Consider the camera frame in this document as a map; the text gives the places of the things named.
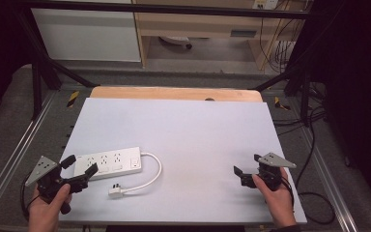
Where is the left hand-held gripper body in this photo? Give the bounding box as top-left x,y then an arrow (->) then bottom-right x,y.
24,156 -> 90,205

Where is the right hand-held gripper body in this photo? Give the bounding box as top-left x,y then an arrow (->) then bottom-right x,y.
241,152 -> 298,191

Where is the white power strip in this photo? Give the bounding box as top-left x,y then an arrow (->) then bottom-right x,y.
73,146 -> 143,181

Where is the person's right hand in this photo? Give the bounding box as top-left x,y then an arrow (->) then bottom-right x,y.
251,167 -> 298,228

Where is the person's left hand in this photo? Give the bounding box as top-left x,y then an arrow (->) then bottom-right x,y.
27,183 -> 73,232

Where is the white plug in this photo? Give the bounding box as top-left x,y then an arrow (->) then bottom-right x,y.
107,186 -> 125,198

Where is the white table board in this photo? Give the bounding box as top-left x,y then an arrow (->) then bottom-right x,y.
58,97 -> 308,225

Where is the wooden table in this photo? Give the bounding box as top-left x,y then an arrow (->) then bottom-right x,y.
89,85 -> 265,103

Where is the dark curtain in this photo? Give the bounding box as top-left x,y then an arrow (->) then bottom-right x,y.
302,0 -> 371,214
0,0 -> 33,130

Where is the white cabinet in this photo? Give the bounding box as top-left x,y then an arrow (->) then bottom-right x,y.
31,7 -> 142,63

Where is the office chair base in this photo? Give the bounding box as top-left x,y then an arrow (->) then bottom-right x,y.
158,35 -> 194,50

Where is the light wooden desk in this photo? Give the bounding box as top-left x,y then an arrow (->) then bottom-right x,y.
131,0 -> 307,71

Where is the right hand-held gripper cable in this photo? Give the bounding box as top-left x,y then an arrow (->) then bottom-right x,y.
279,175 -> 297,214

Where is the hand-held gripper cable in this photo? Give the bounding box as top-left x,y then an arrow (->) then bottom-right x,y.
19,175 -> 42,222
279,175 -> 297,214

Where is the left hand-held gripper cable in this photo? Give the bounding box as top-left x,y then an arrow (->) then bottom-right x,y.
19,175 -> 42,222

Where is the aluminium floor rail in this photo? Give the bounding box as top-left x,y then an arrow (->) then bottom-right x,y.
298,128 -> 360,232
0,91 -> 59,224

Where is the black floor cable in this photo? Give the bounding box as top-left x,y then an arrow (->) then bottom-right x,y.
271,105 -> 337,226

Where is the white power strip cable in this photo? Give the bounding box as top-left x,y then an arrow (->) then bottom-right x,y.
121,152 -> 163,194

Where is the bundle of black cables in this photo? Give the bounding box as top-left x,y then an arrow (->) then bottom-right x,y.
258,0 -> 304,74

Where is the white wall outlet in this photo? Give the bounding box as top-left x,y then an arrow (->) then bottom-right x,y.
252,0 -> 280,11

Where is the black metal frame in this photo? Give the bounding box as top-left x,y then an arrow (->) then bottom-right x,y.
13,0 -> 318,128

